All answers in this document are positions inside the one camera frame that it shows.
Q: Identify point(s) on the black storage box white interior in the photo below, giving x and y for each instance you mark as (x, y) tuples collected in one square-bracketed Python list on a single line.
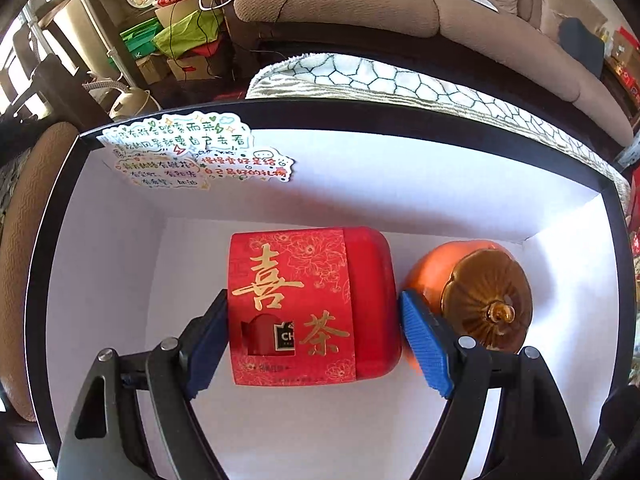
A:
[(350, 200)]

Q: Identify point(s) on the brown fabric sofa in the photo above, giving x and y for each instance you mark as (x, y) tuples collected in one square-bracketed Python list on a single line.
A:
[(350, 5)]

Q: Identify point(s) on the lime green bag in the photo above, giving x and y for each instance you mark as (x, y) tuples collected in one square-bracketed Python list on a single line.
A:
[(187, 30)]

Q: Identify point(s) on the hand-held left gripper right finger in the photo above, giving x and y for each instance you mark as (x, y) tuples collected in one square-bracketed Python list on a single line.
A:
[(422, 345)]

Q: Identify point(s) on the red tea tin gold print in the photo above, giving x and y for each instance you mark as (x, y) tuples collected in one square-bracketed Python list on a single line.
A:
[(300, 285)]

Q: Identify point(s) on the orange persimmon jar brown lid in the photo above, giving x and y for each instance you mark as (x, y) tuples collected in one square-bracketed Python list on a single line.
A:
[(485, 290)]

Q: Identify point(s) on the cracked-pattern fleece blanket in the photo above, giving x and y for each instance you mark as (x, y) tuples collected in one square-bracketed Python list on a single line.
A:
[(350, 75)]

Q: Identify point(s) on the cream kettle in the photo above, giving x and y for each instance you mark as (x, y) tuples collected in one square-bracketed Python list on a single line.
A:
[(127, 102)]

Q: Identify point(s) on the blue cushion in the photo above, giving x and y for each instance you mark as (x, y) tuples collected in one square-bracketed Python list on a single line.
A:
[(582, 45)]

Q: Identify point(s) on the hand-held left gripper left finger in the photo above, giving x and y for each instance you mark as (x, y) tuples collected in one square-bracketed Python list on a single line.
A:
[(207, 355)]

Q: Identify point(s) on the colourful handwritten sticker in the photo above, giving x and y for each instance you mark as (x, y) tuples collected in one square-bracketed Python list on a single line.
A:
[(155, 172), (250, 165), (175, 132)]

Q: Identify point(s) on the dark wooden chair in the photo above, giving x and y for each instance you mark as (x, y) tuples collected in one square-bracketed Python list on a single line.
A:
[(55, 80)]

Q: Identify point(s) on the cardboard box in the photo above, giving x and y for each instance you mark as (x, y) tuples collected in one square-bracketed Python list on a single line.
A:
[(192, 67)]

